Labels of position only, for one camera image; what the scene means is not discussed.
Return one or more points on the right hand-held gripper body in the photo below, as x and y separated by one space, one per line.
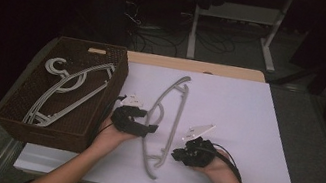
202 152

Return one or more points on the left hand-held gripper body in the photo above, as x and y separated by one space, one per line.
125 120

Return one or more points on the grey plastic clothes hanger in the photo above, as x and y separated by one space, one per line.
176 117
54 60
82 82
75 106

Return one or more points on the brown wicker basket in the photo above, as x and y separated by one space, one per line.
74 138

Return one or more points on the person's left hand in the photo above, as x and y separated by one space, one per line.
108 141

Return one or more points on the person's right hand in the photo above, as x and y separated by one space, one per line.
223 171

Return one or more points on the white table mat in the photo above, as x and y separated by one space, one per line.
274 158

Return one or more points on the white desk frame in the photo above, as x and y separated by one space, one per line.
239 12

